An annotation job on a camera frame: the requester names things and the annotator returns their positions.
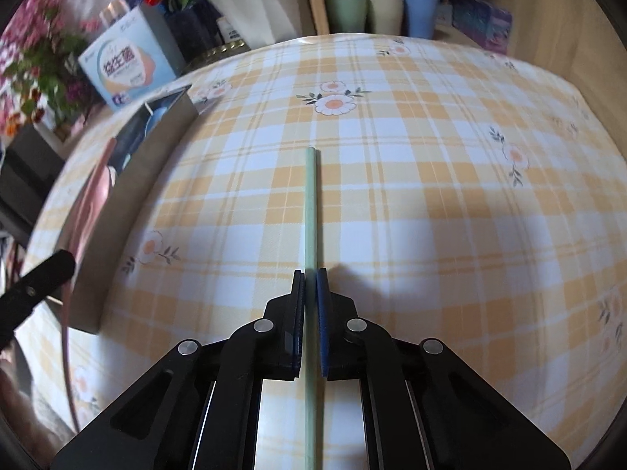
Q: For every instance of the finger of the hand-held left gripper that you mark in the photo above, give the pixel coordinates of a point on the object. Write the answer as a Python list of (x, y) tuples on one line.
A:
[(44, 279)]

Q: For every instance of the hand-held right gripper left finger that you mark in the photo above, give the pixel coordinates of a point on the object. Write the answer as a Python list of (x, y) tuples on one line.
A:
[(299, 323)]

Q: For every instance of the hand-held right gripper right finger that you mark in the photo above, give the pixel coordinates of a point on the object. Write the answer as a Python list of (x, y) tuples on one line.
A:
[(323, 323)]

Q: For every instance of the pink spoon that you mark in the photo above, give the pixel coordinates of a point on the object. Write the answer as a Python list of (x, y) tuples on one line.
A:
[(95, 191)]

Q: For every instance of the green chopstick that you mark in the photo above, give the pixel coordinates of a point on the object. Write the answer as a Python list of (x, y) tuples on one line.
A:
[(311, 205)]

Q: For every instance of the perforated steel utensil tray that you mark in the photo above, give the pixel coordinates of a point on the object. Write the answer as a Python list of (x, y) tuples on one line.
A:
[(132, 196)]

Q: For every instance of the blue spoon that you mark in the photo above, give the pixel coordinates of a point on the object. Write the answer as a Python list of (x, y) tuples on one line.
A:
[(156, 120)]

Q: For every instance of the yellow plaid floral tablecloth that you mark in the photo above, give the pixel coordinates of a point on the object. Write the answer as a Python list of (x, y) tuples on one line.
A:
[(416, 205)]

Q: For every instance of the pink blossom bouquet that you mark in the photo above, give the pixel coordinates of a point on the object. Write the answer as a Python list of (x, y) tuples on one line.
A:
[(39, 73)]

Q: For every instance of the light blue carton box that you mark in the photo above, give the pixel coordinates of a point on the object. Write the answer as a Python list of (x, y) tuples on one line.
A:
[(122, 68)]

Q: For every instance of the silver metal cup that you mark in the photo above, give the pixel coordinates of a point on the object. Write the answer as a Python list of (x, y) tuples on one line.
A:
[(115, 10)]

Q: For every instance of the gold plastic tray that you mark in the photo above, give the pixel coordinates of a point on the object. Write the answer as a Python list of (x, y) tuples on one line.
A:
[(220, 51)]

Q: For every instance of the small white box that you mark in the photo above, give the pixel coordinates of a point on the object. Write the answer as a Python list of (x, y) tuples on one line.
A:
[(230, 32)]

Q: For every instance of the green cup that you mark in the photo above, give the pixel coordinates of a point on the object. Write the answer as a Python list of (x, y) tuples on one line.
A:
[(345, 12)]

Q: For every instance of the beige cup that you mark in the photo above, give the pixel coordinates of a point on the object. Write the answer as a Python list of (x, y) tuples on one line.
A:
[(384, 12)]

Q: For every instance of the red rose plant white pot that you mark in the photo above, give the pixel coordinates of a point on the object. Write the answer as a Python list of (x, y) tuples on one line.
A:
[(264, 5)]

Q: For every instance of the wooden shelf unit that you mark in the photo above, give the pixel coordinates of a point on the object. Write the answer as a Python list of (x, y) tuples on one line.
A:
[(313, 0)]

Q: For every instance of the blue cup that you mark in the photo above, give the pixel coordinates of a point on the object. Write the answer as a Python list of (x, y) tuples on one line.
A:
[(420, 14)]

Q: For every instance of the purple box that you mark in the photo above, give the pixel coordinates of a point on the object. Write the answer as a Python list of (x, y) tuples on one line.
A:
[(482, 24)]

